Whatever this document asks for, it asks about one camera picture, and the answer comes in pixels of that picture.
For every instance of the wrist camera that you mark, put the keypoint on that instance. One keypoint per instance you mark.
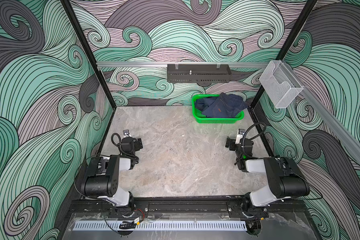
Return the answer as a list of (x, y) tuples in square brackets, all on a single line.
[(240, 135), (126, 133)]

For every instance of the clear plastic wall bin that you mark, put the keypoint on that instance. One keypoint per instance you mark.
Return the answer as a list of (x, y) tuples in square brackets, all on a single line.
[(280, 83)]

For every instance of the black front mounting rail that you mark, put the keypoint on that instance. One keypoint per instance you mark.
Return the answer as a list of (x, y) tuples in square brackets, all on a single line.
[(151, 208)]

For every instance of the right aluminium rail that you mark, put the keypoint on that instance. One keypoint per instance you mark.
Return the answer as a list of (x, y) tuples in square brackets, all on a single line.
[(328, 103)]

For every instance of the white slotted cable duct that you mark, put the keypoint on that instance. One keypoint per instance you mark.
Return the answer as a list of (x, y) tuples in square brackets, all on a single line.
[(163, 226)]

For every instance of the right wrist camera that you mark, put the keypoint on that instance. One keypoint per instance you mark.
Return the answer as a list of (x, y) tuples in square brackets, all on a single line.
[(240, 135)]

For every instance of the dark blue denim trousers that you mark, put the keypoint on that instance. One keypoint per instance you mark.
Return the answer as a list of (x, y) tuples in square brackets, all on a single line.
[(221, 106)]

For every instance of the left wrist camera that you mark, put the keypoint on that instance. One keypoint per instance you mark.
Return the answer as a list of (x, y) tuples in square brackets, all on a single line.
[(126, 133)]

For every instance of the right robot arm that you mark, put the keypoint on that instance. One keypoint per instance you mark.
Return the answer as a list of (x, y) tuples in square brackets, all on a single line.
[(285, 180)]

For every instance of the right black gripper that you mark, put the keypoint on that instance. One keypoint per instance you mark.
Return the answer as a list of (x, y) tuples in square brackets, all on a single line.
[(234, 144)]

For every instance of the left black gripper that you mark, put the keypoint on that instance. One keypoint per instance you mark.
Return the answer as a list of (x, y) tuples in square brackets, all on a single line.
[(131, 143)]

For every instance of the green plastic basket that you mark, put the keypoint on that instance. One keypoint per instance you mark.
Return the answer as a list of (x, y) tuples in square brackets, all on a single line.
[(202, 119)]

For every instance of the black perforated wall shelf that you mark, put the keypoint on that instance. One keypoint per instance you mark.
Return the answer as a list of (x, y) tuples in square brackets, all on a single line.
[(198, 73)]

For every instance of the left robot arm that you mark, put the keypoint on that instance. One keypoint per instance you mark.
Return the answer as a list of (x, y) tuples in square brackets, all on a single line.
[(101, 180)]

